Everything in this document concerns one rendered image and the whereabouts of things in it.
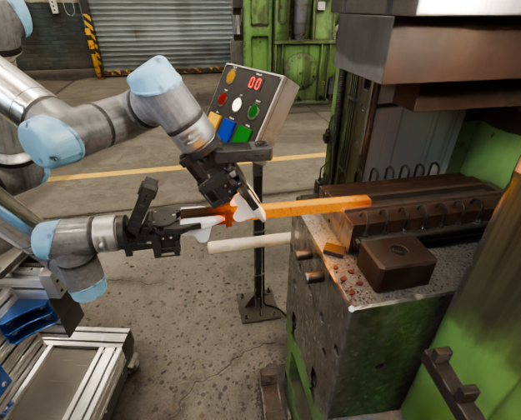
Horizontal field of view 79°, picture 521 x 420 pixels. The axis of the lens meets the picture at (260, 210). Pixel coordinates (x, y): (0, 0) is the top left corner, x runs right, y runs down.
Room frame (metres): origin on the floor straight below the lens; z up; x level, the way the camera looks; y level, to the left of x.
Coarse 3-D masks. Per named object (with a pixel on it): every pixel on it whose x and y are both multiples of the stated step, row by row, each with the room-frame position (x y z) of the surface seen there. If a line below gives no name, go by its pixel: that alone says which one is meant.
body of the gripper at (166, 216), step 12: (120, 216) 0.53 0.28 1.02; (156, 216) 0.54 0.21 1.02; (168, 216) 0.54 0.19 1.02; (120, 228) 0.50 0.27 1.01; (144, 228) 0.51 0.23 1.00; (156, 228) 0.50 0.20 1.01; (120, 240) 0.49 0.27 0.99; (132, 240) 0.51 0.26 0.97; (144, 240) 0.52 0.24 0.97; (156, 240) 0.50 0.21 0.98; (168, 240) 0.51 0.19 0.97; (132, 252) 0.51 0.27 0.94; (156, 252) 0.50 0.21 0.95
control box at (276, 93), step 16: (224, 80) 1.25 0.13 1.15; (240, 80) 1.18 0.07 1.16; (256, 80) 1.11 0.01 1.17; (272, 80) 1.05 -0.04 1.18; (288, 80) 1.03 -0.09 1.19; (240, 96) 1.13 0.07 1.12; (256, 96) 1.07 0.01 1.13; (272, 96) 1.02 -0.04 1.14; (288, 96) 1.04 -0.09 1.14; (208, 112) 1.23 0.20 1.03; (224, 112) 1.15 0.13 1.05; (240, 112) 1.09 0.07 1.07; (272, 112) 1.00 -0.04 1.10; (256, 128) 0.99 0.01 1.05; (272, 128) 1.00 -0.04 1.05; (272, 144) 1.00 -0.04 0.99
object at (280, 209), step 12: (228, 204) 0.58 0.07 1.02; (264, 204) 0.59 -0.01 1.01; (276, 204) 0.59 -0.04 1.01; (288, 204) 0.59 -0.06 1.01; (300, 204) 0.59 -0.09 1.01; (312, 204) 0.59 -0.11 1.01; (324, 204) 0.59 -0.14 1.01; (336, 204) 0.60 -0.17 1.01; (348, 204) 0.60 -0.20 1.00; (360, 204) 0.61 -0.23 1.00; (192, 216) 0.54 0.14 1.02; (204, 216) 0.54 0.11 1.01; (228, 216) 0.54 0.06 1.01; (276, 216) 0.57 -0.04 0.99; (288, 216) 0.58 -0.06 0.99
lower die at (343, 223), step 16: (432, 176) 0.79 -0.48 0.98; (448, 176) 0.79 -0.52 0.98; (464, 176) 0.79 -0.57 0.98; (320, 192) 0.72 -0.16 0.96; (336, 192) 0.68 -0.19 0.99; (352, 192) 0.68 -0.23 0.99; (368, 192) 0.68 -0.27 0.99; (384, 192) 0.66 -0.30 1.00; (400, 192) 0.66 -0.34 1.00; (480, 192) 0.66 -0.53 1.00; (496, 192) 0.66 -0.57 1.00; (352, 208) 0.59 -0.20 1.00; (368, 208) 0.60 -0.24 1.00; (432, 208) 0.60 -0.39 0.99; (448, 208) 0.60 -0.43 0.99; (480, 208) 0.60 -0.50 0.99; (336, 224) 0.61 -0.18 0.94; (352, 224) 0.54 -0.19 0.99; (384, 224) 0.55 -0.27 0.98; (400, 224) 0.56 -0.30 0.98; (416, 224) 0.57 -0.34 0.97; (432, 224) 0.58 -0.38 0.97; (448, 224) 0.58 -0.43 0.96; (352, 240) 0.54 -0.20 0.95
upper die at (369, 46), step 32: (352, 32) 0.67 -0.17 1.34; (384, 32) 0.56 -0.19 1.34; (416, 32) 0.55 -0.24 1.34; (448, 32) 0.56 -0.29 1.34; (480, 32) 0.57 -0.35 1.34; (512, 32) 0.58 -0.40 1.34; (352, 64) 0.65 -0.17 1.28; (384, 64) 0.54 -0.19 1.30; (416, 64) 0.55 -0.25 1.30; (448, 64) 0.56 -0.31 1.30; (480, 64) 0.57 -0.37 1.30; (512, 64) 0.58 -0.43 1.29
